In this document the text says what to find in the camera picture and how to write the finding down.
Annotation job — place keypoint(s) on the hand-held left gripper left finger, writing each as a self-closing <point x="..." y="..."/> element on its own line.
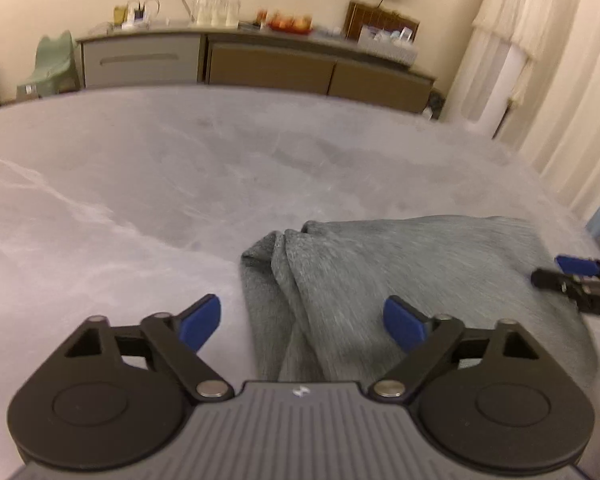
<point x="200" y="322"/>

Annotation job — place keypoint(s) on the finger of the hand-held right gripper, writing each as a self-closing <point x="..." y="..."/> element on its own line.
<point x="577" y="265"/>
<point x="560" y="280"/>

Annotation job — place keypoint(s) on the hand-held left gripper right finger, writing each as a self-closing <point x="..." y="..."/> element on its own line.
<point x="405" y="322"/>

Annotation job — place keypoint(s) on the grey sweatpants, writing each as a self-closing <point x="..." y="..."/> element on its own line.
<point x="405" y="265"/>

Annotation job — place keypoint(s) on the cream curtain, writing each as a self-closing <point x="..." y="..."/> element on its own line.
<point x="570" y="110"/>

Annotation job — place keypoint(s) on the black bag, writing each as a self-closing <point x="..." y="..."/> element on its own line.
<point x="435" y="105"/>

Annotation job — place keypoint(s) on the long grey brown sideboard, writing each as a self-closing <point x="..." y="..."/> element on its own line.
<point x="260" y="65"/>

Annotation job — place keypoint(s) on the white storage basket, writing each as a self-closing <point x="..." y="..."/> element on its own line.
<point x="387" y="45"/>

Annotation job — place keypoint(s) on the wooden chessboard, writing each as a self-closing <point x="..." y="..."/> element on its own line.
<point x="375" y="17"/>

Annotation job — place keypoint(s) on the fruit bowl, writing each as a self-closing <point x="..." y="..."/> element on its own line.
<point x="290" y="24"/>

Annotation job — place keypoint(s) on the glass cups on white tray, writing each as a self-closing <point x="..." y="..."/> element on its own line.
<point x="215" y="10"/>

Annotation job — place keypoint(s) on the white power strip with chargers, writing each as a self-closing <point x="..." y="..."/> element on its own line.
<point x="135" y="15"/>

